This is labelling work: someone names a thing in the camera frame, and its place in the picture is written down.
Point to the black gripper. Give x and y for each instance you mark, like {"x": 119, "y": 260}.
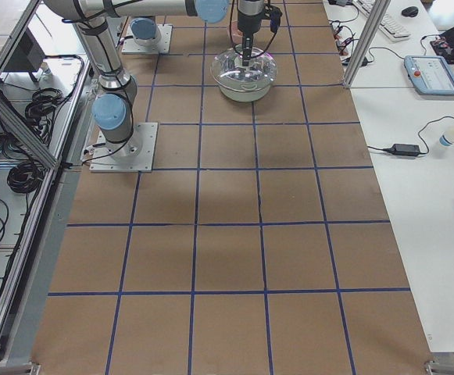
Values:
{"x": 248, "y": 21}

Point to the glass pot lid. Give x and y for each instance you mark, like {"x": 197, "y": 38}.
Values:
{"x": 228, "y": 66}

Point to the pink bowl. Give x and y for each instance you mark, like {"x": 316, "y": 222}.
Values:
{"x": 232, "y": 29}

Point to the white keyboard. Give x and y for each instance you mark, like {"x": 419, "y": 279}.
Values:
{"x": 392, "y": 29}

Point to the black computer mouse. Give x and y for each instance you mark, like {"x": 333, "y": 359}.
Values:
{"x": 410, "y": 12}

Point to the blue teach pendant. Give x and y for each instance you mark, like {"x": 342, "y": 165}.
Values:
{"x": 430, "y": 75}

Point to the black power adapter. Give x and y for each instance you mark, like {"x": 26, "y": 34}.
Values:
{"x": 403, "y": 150}

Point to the paper cup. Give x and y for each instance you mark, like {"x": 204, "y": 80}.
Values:
{"x": 447, "y": 138}

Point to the aluminium frame post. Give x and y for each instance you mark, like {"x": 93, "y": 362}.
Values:
{"x": 367, "y": 35}

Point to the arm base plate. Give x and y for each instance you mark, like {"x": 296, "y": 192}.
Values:
{"x": 131, "y": 48}
{"x": 136, "y": 155}

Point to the aluminium side frame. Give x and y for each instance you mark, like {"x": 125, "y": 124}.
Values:
{"x": 44, "y": 81}

